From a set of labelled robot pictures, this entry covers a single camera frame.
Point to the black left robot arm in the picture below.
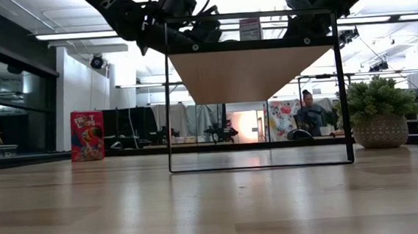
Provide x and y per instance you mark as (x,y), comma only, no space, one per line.
(116,9)

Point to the white hanging cloth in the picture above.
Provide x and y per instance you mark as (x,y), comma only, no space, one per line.
(176,117)

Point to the black aluminium rig frame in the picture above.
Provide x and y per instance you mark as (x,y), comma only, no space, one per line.
(152,150)

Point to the small white pot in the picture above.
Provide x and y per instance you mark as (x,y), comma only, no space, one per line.
(325,130)

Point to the grey hanging cloth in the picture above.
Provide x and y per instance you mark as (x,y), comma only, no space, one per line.
(201,117)

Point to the black track spotlight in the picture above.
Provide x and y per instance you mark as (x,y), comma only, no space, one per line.
(379,66)
(349,36)

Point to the person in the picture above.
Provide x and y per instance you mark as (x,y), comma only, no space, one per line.
(312,117)

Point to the black background robot arm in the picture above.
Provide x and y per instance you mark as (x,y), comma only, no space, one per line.
(299,134)
(221,132)

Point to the grey metal tray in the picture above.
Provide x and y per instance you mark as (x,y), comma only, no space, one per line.
(6,150)

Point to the red Froot Loops cereal box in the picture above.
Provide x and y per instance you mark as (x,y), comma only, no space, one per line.
(86,136)

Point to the round black ceiling camera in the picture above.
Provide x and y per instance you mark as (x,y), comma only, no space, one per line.
(97,61)

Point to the black room divider panel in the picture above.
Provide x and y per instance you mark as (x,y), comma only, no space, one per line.
(121,123)

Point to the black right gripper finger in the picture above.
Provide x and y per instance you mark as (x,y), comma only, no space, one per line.
(309,27)

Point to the green plant in woven pot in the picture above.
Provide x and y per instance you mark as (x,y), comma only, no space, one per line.
(379,131)

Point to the magenta Raisin Bran cereal box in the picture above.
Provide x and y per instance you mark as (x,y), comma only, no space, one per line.
(250,31)

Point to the long ceiling light strip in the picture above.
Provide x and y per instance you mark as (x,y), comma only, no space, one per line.
(78,35)

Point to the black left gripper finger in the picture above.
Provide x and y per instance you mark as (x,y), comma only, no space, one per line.
(208,32)

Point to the wooden shelf with black frame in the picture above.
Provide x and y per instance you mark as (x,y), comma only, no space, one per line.
(250,73)

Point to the floral hanging cloth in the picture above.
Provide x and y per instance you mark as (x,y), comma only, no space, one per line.
(282,115)

